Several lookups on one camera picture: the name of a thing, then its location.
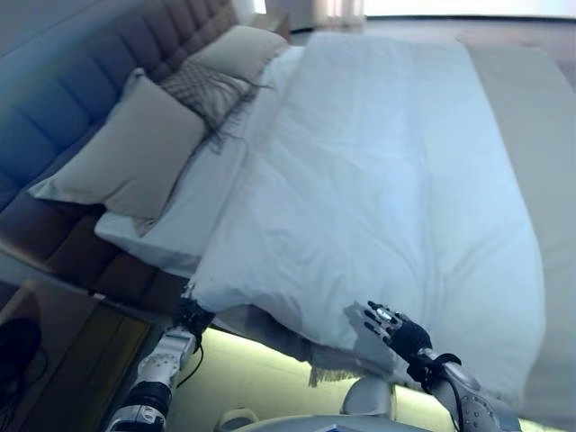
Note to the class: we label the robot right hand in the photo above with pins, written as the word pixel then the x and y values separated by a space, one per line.
pixel 402 330

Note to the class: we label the silver robot torso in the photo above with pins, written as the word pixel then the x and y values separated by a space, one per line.
pixel 315 423

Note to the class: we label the silver robot left leg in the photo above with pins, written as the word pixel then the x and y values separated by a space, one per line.
pixel 238 418

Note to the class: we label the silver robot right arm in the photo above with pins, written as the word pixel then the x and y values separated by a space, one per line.
pixel 468 396

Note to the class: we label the large beige pillow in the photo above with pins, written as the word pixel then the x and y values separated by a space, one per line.
pixel 243 49
pixel 130 162

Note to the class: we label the white duvet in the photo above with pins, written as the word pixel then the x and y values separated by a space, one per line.
pixel 369 202

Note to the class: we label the brown tufted headboard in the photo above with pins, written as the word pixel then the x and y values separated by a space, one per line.
pixel 67 81

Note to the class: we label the silver robot right leg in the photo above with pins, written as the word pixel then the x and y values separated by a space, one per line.
pixel 369 396

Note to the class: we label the macrame fringed cushion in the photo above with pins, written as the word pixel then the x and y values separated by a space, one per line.
pixel 202 85

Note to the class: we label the silver robot leg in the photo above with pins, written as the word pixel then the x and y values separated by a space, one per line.
pixel 238 418
pixel 369 396

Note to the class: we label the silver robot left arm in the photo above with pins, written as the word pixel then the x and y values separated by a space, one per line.
pixel 157 364

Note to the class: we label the wooden nightstand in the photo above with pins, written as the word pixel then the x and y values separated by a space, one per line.
pixel 90 360

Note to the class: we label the sheer window curtain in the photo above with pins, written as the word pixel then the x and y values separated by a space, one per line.
pixel 337 8

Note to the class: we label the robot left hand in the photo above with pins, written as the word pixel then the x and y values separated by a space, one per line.
pixel 193 317

